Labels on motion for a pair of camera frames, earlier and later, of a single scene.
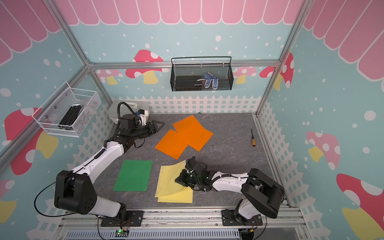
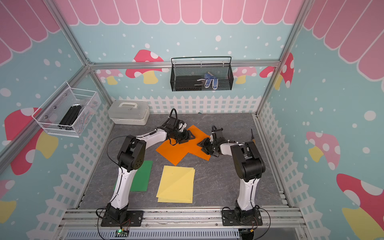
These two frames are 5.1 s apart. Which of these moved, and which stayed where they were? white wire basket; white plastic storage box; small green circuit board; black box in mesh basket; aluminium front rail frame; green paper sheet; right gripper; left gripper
Moved: right gripper; left gripper
Stayed: aluminium front rail frame; white plastic storage box; small green circuit board; white wire basket; green paper sheet; black box in mesh basket
